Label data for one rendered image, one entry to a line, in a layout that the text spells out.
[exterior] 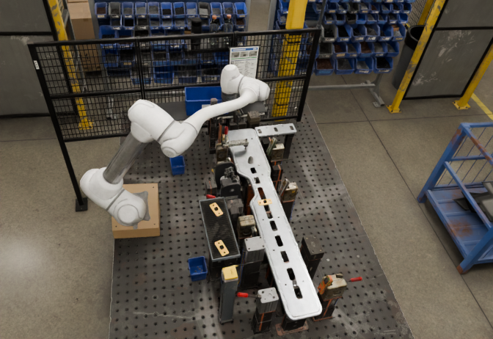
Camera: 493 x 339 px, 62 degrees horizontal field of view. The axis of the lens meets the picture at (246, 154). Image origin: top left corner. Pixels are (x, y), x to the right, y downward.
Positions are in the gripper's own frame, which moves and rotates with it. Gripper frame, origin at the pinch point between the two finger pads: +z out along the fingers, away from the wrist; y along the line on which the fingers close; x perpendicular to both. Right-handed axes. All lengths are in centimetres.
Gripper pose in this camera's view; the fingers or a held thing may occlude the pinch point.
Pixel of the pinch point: (227, 124)
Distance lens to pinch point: 255.9
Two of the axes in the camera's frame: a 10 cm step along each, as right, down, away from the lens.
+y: 9.6, -1.2, 2.4
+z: -0.8, 7.1, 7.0
